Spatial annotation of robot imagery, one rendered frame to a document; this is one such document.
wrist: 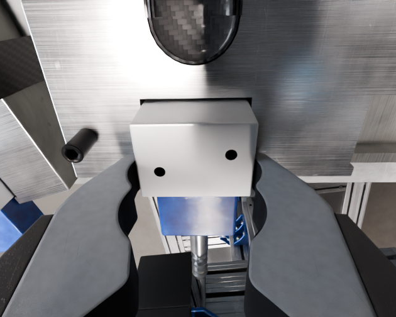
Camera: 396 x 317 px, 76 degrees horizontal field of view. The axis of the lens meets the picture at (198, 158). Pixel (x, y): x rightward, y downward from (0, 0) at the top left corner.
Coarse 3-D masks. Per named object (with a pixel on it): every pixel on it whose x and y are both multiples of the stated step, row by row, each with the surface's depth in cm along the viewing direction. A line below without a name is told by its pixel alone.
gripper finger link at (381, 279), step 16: (352, 224) 7; (352, 240) 7; (368, 240) 7; (352, 256) 6; (368, 256) 6; (384, 256) 6; (368, 272) 6; (384, 272) 6; (368, 288) 6; (384, 288) 6; (384, 304) 5
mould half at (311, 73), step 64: (64, 0) 10; (128, 0) 10; (256, 0) 10; (320, 0) 10; (384, 0) 10; (64, 64) 11; (128, 64) 11; (192, 64) 11; (256, 64) 11; (320, 64) 11; (384, 64) 11; (64, 128) 13; (128, 128) 13; (320, 128) 13
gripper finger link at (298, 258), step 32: (256, 160) 11; (256, 192) 9; (288, 192) 9; (256, 224) 9; (288, 224) 7; (320, 224) 7; (256, 256) 7; (288, 256) 7; (320, 256) 6; (256, 288) 6; (288, 288) 6; (320, 288) 6; (352, 288) 6
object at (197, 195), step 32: (160, 128) 10; (192, 128) 10; (224, 128) 10; (256, 128) 10; (160, 160) 11; (192, 160) 10; (224, 160) 10; (160, 192) 11; (192, 192) 11; (224, 192) 11; (160, 224) 14; (192, 224) 14; (224, 224) 14; (192, 256) 17
